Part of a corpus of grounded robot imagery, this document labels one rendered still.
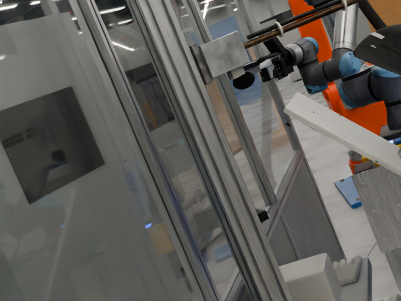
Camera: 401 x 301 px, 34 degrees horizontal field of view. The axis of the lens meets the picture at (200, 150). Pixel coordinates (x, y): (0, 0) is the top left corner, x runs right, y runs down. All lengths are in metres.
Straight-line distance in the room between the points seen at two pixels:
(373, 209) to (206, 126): 0.49
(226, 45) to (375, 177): 0.48
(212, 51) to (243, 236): 0.38
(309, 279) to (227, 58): 0.58
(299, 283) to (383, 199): 0.28
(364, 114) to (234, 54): 4.30
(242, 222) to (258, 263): 0.09
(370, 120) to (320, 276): 4.10
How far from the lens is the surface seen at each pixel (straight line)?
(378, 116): 5.66
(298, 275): 1.64
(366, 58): 1.68
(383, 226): 1.63
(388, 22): 9.89
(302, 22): 1.49
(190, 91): 1.33
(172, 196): 1.41
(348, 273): 1.79
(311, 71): 2.34
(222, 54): 1.37
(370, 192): 1.60
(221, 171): 1.35
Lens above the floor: 1.52
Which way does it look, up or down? 7 degrees down
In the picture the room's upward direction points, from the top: 23 degrees counter-clockwise
